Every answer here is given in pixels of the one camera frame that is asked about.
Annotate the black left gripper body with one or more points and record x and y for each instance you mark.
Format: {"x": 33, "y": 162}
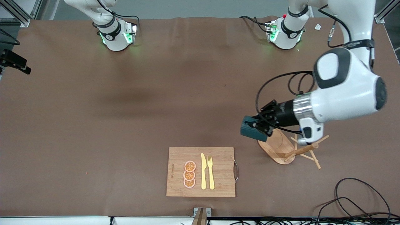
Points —
{"x": 283, "y": 116}

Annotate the dark green mug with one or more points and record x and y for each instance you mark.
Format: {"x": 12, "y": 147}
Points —
{"x": 250, "y": 131}

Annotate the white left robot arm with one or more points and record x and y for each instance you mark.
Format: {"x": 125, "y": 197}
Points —
{"x": 343, "y": 93}

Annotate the wooden mug rack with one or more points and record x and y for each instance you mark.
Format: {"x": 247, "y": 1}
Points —
{"x": 278, "y": 150}

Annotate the bamboo cutting board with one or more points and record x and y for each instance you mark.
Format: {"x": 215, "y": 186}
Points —
{"x": 222, "y": 172}

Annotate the yellow plastic fork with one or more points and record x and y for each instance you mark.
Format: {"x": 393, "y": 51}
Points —
{"x": 211, "y": 178}

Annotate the yellow plastic knife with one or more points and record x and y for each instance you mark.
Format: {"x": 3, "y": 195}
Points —
{"x": 203, "y": 175}

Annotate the orange slice toy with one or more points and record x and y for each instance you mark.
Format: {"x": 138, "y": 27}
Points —
{"x": 189, "y": 175}
{"x": 190, "y": 166}
{"x": 189, "y": 184}

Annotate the white paper scrap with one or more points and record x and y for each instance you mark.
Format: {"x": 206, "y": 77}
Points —
{"x": 317, "y": 27}

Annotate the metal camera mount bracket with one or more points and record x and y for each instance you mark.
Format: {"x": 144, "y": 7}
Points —
{"x": 201, "y": 215}

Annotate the white table edge rail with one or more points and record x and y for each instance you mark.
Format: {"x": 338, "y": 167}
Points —
{"x": 62, "y": 221}

